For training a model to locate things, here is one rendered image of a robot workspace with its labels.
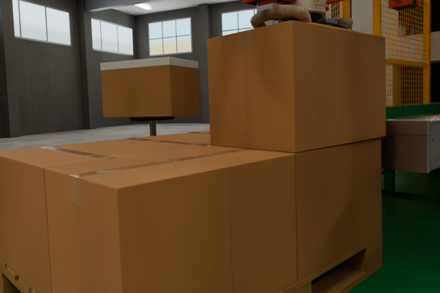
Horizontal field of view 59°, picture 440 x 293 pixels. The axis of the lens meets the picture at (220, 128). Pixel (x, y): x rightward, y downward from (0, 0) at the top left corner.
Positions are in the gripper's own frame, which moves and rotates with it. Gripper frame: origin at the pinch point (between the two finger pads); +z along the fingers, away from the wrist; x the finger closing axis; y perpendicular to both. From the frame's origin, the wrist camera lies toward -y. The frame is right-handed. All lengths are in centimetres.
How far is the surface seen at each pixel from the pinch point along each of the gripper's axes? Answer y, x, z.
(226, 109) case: 10.2, 12.8, 39.4
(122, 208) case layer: -49, -18, 57
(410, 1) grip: 67, -28, 1
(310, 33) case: 18.4, -17.3, 16.0
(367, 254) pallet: 56, -17, 98
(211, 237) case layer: -26, -18, 69
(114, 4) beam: 471, 948, -253
